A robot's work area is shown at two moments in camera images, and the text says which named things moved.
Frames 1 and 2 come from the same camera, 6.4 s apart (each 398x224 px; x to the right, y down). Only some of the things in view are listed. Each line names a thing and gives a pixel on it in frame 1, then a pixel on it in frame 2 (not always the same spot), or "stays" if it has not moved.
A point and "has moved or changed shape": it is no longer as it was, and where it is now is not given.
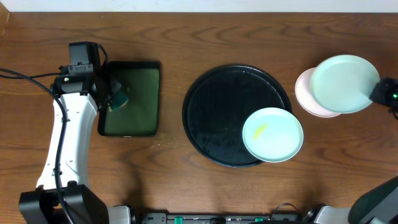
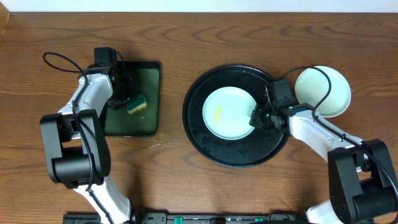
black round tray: (217, 105) stays
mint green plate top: (343, 84) has moved or changed shape
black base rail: (220, 218) stays
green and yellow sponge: (118, 100) has moved or changed shape
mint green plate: (273, 134) -> (227, 112)
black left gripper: (109, 91) -> (121, 98)
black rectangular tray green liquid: (140, 116) stays
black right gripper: (382, 93) -> (259, 117)
